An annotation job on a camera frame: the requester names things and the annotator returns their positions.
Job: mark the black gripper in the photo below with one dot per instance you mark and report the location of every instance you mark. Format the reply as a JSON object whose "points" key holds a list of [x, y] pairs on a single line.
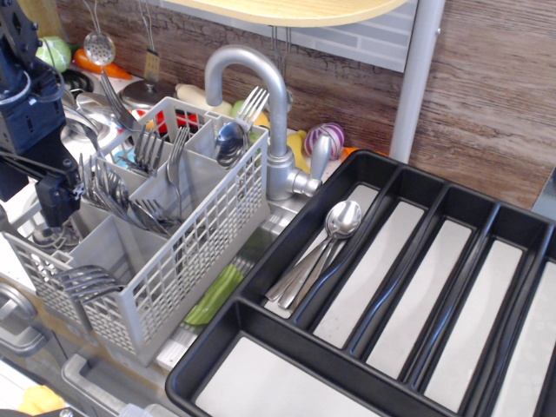
{"points": [[58, 186]]}

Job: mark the small steel spoon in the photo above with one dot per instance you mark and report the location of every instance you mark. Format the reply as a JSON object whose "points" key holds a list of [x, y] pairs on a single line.
{"points": [[230, 144]]}

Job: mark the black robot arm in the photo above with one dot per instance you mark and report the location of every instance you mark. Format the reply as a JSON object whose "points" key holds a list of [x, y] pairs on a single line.
{"points": [[32, 120]]}

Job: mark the large steel ladle spoon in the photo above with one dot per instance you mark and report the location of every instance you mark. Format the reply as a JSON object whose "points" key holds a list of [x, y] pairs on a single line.
{"points": [[81, 124]]}

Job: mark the grey plastic cutlery basket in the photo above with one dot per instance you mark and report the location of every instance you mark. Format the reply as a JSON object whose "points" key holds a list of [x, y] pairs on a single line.
{"points": [[162, 277]]}

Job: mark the steel spoon in tray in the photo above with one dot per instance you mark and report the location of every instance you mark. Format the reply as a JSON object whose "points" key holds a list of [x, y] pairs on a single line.
{"points": [[310, 269], [341, 222]]}

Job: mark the black cutlery tray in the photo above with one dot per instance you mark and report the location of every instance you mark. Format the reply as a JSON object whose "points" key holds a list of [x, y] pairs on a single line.
{"points": [[441, 304]]}

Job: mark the steel forks cluster middle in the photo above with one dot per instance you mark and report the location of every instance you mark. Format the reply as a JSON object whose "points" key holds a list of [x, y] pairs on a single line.
{"points": [[106, 189]]}

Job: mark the steel fork front corner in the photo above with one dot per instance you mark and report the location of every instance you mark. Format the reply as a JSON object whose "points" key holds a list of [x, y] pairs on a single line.
{"points": [[87, 283]]}

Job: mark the steel fork back left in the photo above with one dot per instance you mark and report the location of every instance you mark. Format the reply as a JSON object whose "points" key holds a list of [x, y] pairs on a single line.
{"points": [[121, 113]]}

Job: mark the steel pot lid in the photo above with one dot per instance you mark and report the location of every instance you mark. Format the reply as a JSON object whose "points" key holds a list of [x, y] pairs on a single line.
{"points": [[145, 94]]}

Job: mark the steel fork centre compartment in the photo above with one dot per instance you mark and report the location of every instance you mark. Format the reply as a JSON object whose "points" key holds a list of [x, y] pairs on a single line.
{"points": [[173, 165]]}

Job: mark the orange toy carrot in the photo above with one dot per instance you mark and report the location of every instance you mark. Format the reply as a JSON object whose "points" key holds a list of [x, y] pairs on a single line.
{"points": [[82, 61]]}

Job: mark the green toy cabbage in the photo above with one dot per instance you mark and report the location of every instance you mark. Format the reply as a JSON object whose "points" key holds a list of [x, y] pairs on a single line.
{"points": [[55, 52]]}

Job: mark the hanging steel skimmer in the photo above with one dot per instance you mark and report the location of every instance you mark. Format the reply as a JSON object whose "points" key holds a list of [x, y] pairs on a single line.
{"points": [[98, 45]]}

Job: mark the hanging metal spatula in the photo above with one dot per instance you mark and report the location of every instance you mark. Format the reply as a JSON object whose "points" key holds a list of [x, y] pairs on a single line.
{"points": [[152, 59]]}

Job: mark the green plastic toy in sink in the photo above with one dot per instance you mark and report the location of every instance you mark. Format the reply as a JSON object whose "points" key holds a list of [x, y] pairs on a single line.
{"points": [[215, 296]]}

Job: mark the tall steel fork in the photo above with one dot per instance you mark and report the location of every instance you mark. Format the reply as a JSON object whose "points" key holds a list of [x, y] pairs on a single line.
{"points": [[251, 108]]}

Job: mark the grey metal faucet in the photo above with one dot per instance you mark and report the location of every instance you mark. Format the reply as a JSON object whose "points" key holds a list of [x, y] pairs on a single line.
{"points": [[284, 179]]}

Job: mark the yellow toy banana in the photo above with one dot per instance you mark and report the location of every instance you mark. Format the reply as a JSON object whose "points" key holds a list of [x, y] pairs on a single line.
{"points": [[295, 142]]}

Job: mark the light wooden shelf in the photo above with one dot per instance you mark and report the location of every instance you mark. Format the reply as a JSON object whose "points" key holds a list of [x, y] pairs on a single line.
{"points": [[296, 13]]}

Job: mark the grey metal shelf post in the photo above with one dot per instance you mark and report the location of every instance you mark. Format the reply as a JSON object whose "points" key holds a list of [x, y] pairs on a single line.
{"points": [[419, 60]]}

